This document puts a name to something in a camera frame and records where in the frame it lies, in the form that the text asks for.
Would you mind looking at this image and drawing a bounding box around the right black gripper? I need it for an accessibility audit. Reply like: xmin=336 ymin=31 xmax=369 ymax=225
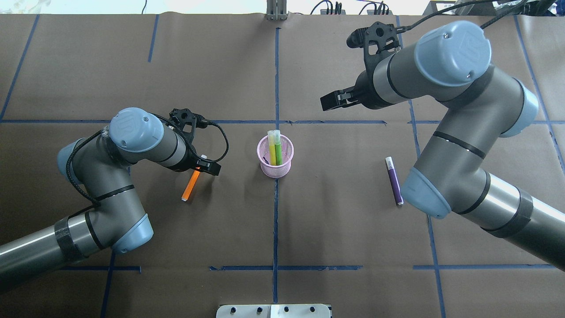
xmin=320 ymin=71 xmax=392 ymax=111

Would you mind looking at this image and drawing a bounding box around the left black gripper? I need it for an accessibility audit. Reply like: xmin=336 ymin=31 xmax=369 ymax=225
xmin=176 ymin=148 xmax=222 ymax=176

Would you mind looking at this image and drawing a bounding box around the orange marker pen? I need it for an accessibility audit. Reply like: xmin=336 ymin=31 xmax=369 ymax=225
xmin=181 ymin=167 xmax=203 ymax=202

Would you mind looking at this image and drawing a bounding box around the green marker pen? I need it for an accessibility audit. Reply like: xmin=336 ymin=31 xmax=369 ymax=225
xmin=274 ymin=129 xmax=283 ymax=166

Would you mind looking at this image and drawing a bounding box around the purple marker pen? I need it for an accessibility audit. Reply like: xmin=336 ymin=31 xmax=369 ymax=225
xmin=385 ymin=156 xmax=404 ymax=207

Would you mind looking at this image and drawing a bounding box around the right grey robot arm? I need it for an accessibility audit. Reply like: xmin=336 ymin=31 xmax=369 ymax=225
xmin=320 ymin=20 xmax=565 ymax=270

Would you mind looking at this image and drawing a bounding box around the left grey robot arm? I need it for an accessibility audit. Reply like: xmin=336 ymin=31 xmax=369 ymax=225
xmin=0 ymin=107 xmax=221 ymax=293

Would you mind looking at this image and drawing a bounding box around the pink mesh pen holder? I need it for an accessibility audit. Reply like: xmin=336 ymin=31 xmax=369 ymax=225
xmin=257 ymin=134 xmax=294 ymax=178

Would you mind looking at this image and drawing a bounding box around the near orange black adapter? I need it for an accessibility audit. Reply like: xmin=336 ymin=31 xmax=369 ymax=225
xmin=318 ymin=0 xmax=345 ymax=15

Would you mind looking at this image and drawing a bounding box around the orange black adapter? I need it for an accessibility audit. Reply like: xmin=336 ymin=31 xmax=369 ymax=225
xmin=373 ymin=1 xmax=390 ymax=15
xmin=318 ymin=0 xmax=345 ymax=15

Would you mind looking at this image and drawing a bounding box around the far orange black adapter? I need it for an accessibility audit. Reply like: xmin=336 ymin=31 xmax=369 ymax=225
xmin=373 ymin=1 xmax=390 ymax=15

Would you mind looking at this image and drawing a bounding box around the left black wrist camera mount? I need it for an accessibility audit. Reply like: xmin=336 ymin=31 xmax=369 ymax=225
xmin=169 ymin=108 xmax=210 ymax=139

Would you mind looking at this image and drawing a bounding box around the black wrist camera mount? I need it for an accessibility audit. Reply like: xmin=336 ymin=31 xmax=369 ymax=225
xmin=346 ymin=22 xmax=400 ymax=63
xmin=169 ymin=108 xmax=210 ymax=139

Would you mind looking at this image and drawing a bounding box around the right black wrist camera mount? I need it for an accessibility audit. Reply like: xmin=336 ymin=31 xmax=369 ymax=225
xmin=346 ymin=22 xmax=400 ymax=63

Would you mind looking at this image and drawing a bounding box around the right black camera cable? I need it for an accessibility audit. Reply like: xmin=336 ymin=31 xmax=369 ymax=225
xmin=393 ymin=0 xmax=530 ymax=35

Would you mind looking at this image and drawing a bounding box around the black camera cable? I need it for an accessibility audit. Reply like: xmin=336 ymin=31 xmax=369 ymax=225
xmin=393 ymin=0 xmax=530 ymax=35
xmin=65 ymin=113 xmax=230 ymax=208

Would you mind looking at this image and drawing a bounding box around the aluminium frame post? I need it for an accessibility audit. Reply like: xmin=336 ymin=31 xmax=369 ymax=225
xmin=266 ymin=0 xmax=288 ymax=21

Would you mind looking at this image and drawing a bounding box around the left black camera cable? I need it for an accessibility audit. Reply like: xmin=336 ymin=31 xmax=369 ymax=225
xmin=65 ymin=113 xmax=230 ymax=208

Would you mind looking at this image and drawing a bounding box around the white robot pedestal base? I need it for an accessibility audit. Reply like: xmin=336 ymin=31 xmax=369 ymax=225
xmin=216 ymin=303 xmax=333 ymax=318

